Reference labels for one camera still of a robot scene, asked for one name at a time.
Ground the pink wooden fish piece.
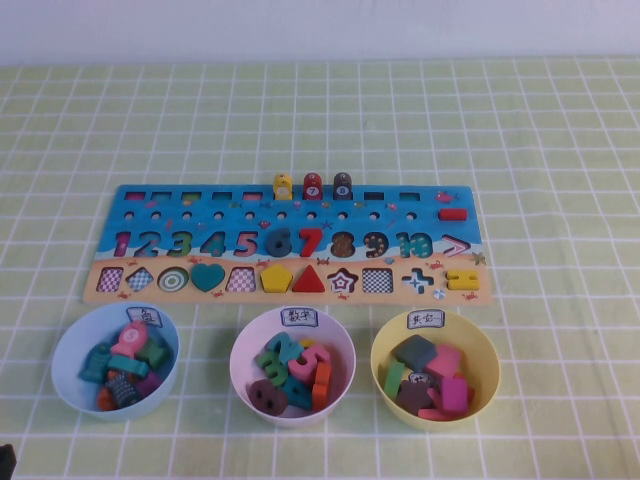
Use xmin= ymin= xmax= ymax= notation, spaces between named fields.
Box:
xmin=109 ymin=321 xmax=151 ymax=360

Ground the blue sea-themed wooden puzzle board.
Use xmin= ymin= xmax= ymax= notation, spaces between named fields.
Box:
xmin=81 ymin=184 xmax=494 ymax=306

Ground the brown wooden fish piece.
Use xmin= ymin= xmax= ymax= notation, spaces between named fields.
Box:
xmin=333 ymin=172 xmax=354 ymax=202

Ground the yellow wooden fish piece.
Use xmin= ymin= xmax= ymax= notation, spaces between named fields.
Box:
xmin=272 ymin=173 xmax=294 ymax=202

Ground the paper label on pink bowl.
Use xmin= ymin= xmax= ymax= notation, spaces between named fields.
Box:
xmin=281 ymin=307 xmax=319 ymax=329

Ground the pale pink plastic bowl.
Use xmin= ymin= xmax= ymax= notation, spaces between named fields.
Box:
xmin=229 ymin=306 xmax=357 ymax=428

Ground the paper label on yellow bowl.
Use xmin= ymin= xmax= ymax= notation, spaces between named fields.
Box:
xmin=407 ymin=310 xmax=445 ymax=330

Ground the green wooden shape piece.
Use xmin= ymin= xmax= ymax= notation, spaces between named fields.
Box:
xmin=383 ymin=360 xmax=406 ymax=399

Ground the brown wooden flower piece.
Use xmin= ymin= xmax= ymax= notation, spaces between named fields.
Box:
xmin=396 ymin=378 xmax=435 ymax=415

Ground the paper label on blue bowl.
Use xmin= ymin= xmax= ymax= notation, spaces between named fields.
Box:
xmin=125 ymin=305 xmax=164 ymax=330

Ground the yellow plastic bowl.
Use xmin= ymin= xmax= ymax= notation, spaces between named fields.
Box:
xmin=370 ymin=308 xmax=501 ymax=431

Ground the light blue plastic bowl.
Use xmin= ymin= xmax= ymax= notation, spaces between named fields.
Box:
xmin=51 ymin=301 xmax=180 ymax=422

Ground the red wooden number seven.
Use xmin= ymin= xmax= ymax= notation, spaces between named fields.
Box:
xmin=299 ymin=227 xmax=324 ymax=258

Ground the dark blue wooden number six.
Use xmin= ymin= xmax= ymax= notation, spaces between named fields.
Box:
xmin=265 ymin=228 xmax=299 ymax=260

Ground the red wooden triangle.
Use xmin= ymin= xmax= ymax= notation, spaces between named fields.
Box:
xmin=292 ymin=265 xmax=327 ymax=294

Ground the yellow wooden pentagon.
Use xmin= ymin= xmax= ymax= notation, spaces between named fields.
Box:
xmin=259 ymin=264 xmax=294 ymax=294

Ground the teal wooden number two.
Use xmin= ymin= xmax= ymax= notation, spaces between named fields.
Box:
xmin=264 ymin=332 xmax=301 ymax=366

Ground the teal wooden heart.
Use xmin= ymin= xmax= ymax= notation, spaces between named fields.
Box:
xmin=190 ymin=263 xmax=226 ymax=293

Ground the pink wooden number five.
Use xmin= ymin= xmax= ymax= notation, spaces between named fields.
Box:
xmin=287 ymin=344 xmax=332 ymax=384

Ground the green wooden number three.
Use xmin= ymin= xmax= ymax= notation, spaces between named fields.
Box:
xmin=255 ymin=350 xmax=289 ymax=381

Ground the yellow wooden equals sign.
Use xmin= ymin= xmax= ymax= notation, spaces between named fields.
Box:
xmin=446 ymin=270 xmax=481 ymax=291

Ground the orange wooden number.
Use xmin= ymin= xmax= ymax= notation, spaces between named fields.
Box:
xmin=312 ymin=362 xmax=334 ymax=411

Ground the dark grey wooden square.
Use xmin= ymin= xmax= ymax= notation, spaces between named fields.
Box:
xmin=394 ymin=334 xmax=439 ymax=369

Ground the teal wooden number four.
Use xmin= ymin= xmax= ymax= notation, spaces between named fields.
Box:
xmin=282 ymin=374 xmax=316 ymax=411

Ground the brown wooden number eight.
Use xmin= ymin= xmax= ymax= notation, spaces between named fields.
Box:
xmin=248 ymin=379 xmax=290 ymax=416

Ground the pink wooden square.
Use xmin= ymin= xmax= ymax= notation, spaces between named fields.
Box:
xmin=423 ymin=343 xmax=464 ymax=380

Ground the green wooden fish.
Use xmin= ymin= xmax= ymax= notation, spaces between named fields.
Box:
xmin=134 ymin=338 xmax=169 ymax=370

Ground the magenta wooden block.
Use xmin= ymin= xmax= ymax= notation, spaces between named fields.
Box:
xmin=439 ymin=376 xmax=469 ymax=414

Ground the coral red wooden shape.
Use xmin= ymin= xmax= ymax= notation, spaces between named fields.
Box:
xmin=417 ymin=387 xmax=474 ymax=422

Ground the purple wooden fish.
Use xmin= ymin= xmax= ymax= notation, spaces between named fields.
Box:
xmin=134 ymin=370 xmax=164 ymax=399

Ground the plain teal wooden fish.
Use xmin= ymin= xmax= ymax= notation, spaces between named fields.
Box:
xmin=107 ymin=353 xmax=150 ymax=377

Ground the green checked tablecloth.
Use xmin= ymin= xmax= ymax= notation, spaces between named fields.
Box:
xmin=0 ymin=54 xmax=640 ymax=480

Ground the dark grey wooden fish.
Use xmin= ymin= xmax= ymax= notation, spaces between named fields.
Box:
xmin=107 ymin=374 xmax=141 ymax=409

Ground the teal striped wooden fish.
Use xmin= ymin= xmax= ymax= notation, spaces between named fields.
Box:
xmin=77 ymin=342 xmax=114 ymax=382

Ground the orange wooden fish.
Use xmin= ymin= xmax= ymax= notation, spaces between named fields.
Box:
xmin=98 ymin=372 xmax=124 ymax=411

